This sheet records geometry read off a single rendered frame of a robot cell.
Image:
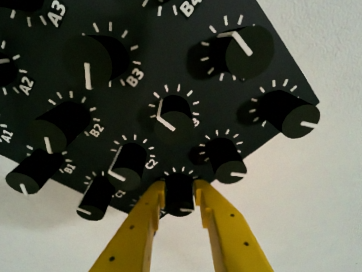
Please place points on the black knob box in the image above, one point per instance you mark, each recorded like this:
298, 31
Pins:
170, 112

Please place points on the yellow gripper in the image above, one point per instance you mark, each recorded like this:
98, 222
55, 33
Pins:
233, 245

